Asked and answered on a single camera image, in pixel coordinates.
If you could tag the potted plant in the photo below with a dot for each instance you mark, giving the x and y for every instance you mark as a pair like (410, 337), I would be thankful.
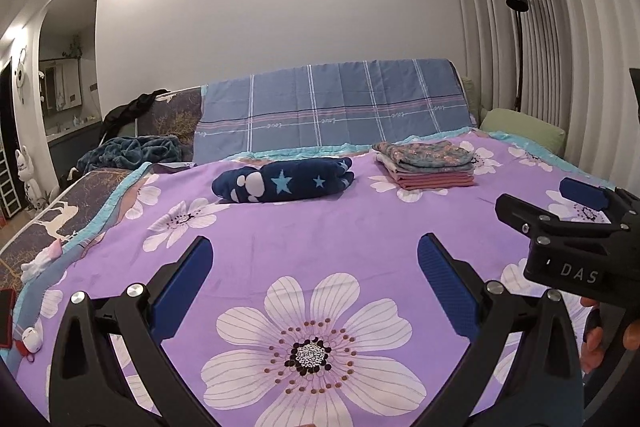
(75, 47)

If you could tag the folded pink garment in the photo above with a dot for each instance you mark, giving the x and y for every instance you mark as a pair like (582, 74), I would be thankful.
(430, 181)

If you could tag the dark grey vanity cabinet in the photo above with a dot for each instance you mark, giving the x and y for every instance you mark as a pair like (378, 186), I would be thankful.
(75, 152)

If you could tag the white pleated curtain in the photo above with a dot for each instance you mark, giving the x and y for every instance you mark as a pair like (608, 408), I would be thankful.
(575, 57)

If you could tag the folded floral garment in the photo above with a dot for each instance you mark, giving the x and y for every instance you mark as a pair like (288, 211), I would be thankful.
(430, 154)

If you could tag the white and pink sock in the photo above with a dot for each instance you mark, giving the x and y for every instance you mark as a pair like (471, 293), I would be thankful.
(42, 262)

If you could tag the white ladder rack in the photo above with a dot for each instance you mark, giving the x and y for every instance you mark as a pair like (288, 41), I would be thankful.
(10, 187)

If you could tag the white bear wall clock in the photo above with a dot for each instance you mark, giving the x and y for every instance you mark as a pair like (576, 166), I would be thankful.
(19, 79)

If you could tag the white cat figurine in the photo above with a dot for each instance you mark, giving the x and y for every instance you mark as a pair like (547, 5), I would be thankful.
(30, 177)

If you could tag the small white charm toy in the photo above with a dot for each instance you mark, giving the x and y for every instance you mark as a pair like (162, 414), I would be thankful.
(31, 339)

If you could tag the dark deer-print quilt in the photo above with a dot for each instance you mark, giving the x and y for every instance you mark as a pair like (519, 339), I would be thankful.
(35, 237)

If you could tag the person's right hand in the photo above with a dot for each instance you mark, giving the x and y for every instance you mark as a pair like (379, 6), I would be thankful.
(592, 347)

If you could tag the black garment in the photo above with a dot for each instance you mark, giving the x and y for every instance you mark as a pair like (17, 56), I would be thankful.
(125, 112)

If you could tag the navy star-print fleece pajama top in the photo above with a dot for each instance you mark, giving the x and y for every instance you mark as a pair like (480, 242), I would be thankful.
(280, 182)

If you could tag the purple floral bed sheet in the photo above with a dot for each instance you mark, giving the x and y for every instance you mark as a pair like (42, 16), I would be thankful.
(350, 237)

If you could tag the green pillow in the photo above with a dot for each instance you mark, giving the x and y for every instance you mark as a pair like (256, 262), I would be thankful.
(525, 127)

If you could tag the blue plaid blanket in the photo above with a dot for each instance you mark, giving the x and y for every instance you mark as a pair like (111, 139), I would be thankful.
(325, 107)

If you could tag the teal fleece blanket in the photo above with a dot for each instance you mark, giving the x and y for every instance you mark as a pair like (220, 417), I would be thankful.
(130, 152)

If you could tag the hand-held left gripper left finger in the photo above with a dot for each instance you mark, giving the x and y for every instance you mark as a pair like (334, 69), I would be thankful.
(182, 292)

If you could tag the pale green cushion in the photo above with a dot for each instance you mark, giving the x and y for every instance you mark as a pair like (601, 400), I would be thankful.
(472, 102)

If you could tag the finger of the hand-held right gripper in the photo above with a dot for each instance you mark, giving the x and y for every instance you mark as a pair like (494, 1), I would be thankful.
(580, 192)
(520, 214)

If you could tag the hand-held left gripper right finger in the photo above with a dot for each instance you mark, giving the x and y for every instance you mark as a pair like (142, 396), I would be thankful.
(447, 287)

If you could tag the mirror cabinet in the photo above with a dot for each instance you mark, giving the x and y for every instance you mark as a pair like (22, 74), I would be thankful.
(60, 84)

